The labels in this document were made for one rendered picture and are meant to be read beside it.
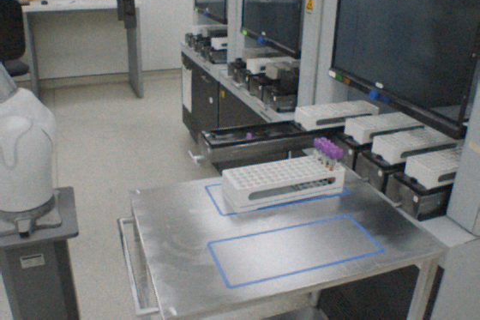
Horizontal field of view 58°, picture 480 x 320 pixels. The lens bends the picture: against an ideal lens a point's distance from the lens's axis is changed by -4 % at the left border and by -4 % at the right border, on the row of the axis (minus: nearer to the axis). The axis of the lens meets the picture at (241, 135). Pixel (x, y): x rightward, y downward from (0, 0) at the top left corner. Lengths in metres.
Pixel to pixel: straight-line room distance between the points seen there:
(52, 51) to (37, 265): 3.70
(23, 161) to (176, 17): 3.91
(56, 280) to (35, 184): 0.29
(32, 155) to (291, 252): 0.68
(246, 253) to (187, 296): 0.16
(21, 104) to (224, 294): 0.82
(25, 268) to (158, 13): 3.87
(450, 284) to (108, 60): 4.18
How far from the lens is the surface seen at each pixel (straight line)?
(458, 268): 1.30
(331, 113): 1.58
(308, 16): 1.81
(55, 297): 1.41
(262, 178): 1.07
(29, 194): 1.24
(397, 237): 1.04
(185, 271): 0.89
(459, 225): 1.31
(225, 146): 1.41
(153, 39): 4.94
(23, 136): 1.20
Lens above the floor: 1.39
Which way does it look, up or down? 23 degrees down
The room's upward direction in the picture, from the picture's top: 2 degrees clockwise
